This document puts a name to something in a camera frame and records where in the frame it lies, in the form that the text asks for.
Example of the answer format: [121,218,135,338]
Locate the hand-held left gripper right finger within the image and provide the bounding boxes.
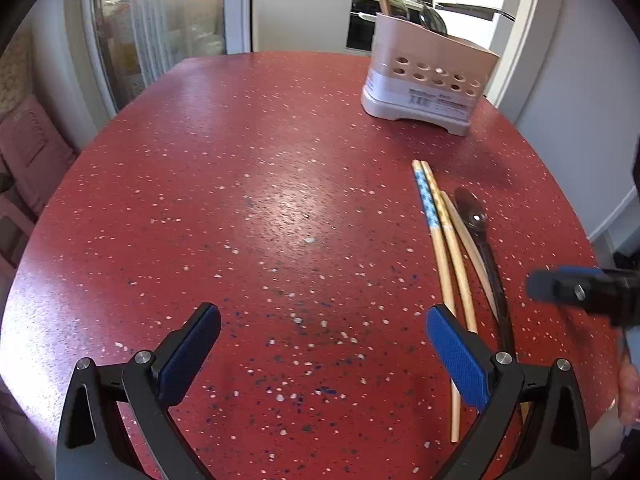
[426,304,592,480]

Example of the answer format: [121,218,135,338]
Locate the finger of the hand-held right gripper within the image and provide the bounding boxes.
[526,270,608,315]
[557,266,621,281]

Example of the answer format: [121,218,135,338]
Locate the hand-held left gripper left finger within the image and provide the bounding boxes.
[56,302,222,480]

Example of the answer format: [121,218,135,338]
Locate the blue patterned wooden chopstick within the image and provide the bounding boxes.
[411,160,462,444]

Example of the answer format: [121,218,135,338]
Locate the beige plastic utensil holder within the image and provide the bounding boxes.
[361,11,501,137]

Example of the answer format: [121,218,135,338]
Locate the person's right hand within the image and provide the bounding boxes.
[617,332,640,427]

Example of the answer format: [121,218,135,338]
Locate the stack of pink stools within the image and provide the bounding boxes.
[0,95,77,271]

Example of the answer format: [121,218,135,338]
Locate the bag of yellow balls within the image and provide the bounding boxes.
[0,35,37,117]

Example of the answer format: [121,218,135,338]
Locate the sliding glass door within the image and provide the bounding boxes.
[82,0,252,117]

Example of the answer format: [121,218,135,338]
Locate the white kitchen counter cabinets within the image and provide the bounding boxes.
[252,0,373,54]

